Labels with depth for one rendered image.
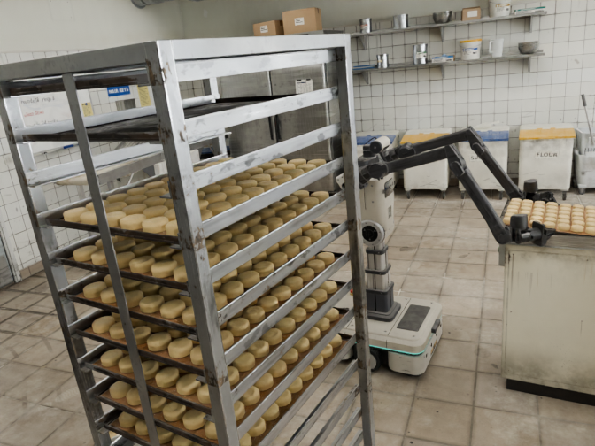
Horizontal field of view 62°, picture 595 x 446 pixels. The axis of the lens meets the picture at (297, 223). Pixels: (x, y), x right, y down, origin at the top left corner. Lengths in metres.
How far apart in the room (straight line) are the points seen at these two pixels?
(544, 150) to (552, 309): 3.51
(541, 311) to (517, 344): 0.22
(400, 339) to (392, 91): 4.35
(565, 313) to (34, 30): 5.17
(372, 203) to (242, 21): 5.01
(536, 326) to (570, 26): 4.41
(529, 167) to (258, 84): 3.28
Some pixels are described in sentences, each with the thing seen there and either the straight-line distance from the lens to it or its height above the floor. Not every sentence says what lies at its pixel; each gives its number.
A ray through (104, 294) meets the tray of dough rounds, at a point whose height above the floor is 1.33.
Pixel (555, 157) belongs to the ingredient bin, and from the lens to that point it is 6.02.
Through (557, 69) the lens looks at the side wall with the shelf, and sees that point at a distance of 6.56.
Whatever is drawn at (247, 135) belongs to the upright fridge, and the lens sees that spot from 6.42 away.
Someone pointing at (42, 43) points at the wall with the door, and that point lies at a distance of 5.87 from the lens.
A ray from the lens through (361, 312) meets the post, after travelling 1.48.
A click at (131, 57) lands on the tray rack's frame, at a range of 0.83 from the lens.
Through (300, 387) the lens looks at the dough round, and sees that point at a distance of 1.36.
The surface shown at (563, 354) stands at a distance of 2.80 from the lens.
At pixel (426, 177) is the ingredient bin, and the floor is 0.28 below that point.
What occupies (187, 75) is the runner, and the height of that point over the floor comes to 1.76.
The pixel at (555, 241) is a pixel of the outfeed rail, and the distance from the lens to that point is 2.55.
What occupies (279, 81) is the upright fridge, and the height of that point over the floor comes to 1.53.
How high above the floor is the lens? 1.77
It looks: 18 degrees down
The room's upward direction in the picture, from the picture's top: 6 degrees counter-clockwise
